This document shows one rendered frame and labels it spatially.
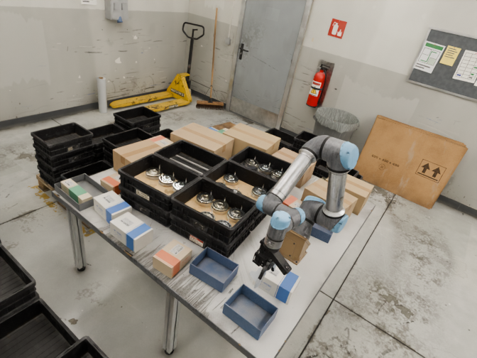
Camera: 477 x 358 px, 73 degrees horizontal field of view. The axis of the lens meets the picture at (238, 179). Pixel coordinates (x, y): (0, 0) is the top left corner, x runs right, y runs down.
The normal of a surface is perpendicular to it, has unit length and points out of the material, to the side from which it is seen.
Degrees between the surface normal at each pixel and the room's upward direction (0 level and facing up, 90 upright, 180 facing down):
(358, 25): 90
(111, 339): 0
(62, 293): 0
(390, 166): 76
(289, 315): 0
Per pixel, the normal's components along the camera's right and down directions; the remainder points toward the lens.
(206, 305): 0.16, -0.83
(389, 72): -0.58, 0.35
